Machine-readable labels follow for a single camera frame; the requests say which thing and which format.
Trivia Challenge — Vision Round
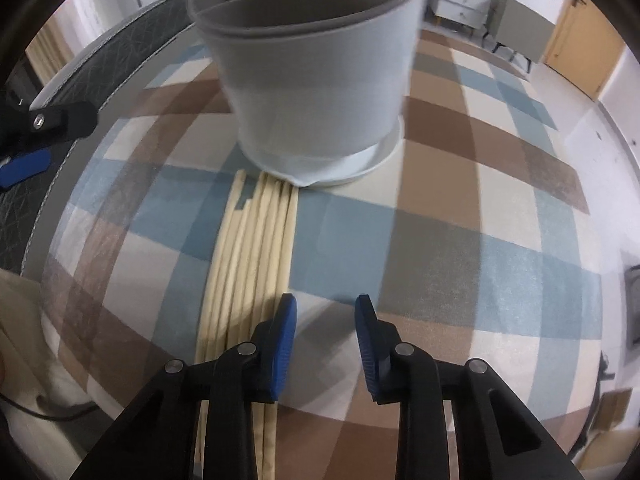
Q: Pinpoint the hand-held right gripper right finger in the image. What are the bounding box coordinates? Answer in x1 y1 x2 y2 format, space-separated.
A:
354 295 586 480

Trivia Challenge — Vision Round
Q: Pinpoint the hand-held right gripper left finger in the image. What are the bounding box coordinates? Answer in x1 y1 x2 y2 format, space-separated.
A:
67 292 298 480

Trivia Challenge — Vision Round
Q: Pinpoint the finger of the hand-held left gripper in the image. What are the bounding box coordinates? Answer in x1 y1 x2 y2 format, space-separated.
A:
0 150 52 191
0 101 99 161

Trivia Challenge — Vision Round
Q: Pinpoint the bunch of wooden chopsticks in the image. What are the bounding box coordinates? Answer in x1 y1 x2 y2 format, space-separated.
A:
192 170 301 480

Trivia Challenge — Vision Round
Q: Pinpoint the white and grey utensil holder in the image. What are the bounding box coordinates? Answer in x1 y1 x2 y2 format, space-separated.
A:
187 0 436 189

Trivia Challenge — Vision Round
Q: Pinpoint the beige curtain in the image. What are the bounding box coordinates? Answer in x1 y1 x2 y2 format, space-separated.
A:
22 22 76 88

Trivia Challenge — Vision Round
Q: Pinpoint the plaid cloth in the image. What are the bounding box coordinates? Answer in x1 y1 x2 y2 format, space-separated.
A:
40 27 606 480

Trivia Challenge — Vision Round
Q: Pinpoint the cardboard box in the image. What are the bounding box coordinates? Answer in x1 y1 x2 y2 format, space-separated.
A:
597 389 632 433

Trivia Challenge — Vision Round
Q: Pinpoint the grey chair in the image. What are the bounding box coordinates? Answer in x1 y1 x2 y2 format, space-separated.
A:
620 249 640 351

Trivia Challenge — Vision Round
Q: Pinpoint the grey nightstand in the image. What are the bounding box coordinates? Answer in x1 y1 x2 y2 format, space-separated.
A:
492 0 557 73

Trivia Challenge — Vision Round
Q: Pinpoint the wooden door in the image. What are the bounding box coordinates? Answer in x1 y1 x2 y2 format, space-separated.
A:
542 0 630 102

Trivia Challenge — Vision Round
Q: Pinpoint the black cable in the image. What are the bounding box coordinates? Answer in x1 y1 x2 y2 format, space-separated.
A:
0 390 96 422

